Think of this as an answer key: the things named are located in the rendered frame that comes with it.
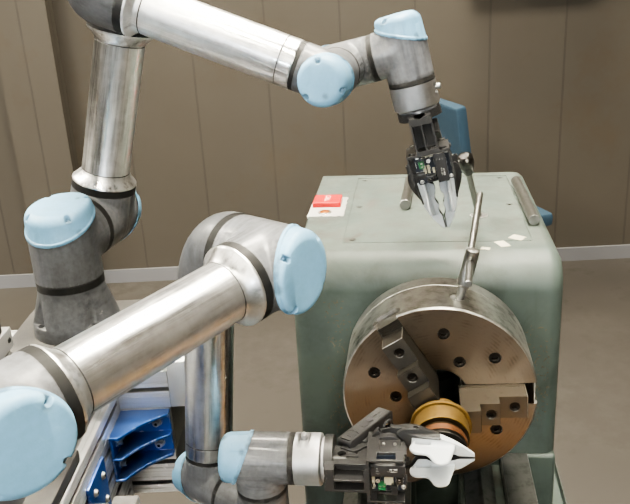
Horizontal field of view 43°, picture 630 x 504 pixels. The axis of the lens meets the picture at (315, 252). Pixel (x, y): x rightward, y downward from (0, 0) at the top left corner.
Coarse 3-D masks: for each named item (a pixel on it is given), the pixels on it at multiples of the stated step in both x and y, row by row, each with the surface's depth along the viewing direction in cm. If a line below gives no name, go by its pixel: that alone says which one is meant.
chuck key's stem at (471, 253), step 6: (468, 252) 124; (474, 252) 123; (468, 258) 124; (474, 258) 124; (462, 264) 125; (474, 264) 124; (462, 270) 125; (474, 270) 125; (462, 276) 125; (462, 282) 125; (462, 288) 126; (456, 294) 127; (462, 294) 126; (462, 300) 127
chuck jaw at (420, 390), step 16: (384, 320) 128; (384, 336) 126; (400, 336) 122; (384, 352) 123; (400, 352) 123; (416, 352) 124; (400, 368) 123; (416, 368) 121; (432, 368) 127; (416, 384) 122; (432, 384) 122; (416, 400) 121; (432, 400) 120
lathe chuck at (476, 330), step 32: (416, 288) 132; (448, 288) 130; (416, 320) 125; (448, 320) 124; (480, 320) 123; (512, 320) 131; (352, 352) 129; (448, 352) 126; (480, 352) 125; (512, 352) 125; (352, 384) 130; (384, 384) 129; (352, 416) 132; (480, 448) 132; (512, 448) 131
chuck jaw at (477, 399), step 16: (464, 384) 128; (480, 384) 127; (496, 384) 127; (512, 384) 126; (528, 384) 126; (464, 400) 123; (480, 400) 123; (496, 400) 122; (512, 400) 123; (528, 400) 127; (480, 416) 120; (496, 416) 122; (512, 416) 124; (480, 432) 121
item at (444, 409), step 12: (420, 408) 120; (432, 408) 118; (444, 408) 118; (456, 408) 119; (420, 420) 118; (432, 420) 117; (444, 420) 116; (456, 420) 116; (468, 420) 120; (444, 432) 114; (456, 432) 114; (468, 432) 117; (468, 444) 118
